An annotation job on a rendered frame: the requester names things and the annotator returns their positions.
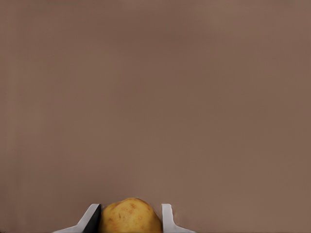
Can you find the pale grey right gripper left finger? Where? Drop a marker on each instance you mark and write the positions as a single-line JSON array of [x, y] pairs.
[[90, 219]]

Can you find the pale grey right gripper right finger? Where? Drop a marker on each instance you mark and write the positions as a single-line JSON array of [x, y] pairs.
[[168, 218]]

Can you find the yellow potato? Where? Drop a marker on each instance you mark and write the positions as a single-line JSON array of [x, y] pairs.
[[130, 217]]

